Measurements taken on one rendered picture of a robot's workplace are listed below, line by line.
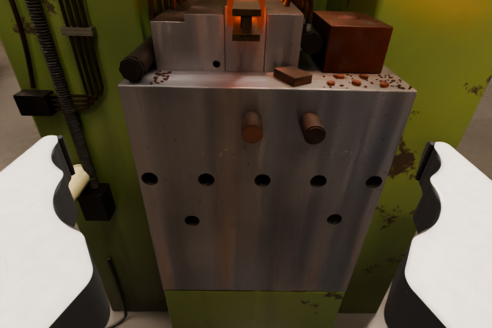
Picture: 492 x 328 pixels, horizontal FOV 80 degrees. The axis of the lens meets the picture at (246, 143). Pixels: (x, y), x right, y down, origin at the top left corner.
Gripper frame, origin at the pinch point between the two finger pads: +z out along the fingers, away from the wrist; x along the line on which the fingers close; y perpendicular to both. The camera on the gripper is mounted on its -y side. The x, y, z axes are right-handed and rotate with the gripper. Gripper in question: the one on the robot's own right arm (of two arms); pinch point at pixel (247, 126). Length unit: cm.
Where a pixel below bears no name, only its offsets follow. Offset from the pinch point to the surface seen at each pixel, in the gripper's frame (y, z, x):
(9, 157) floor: 100, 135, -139
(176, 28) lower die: 2.6, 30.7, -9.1
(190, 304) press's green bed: 58, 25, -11
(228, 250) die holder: 39.8, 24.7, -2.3
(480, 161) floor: 100, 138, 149
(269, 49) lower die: 5.1, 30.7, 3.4
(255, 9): -1.4, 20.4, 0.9
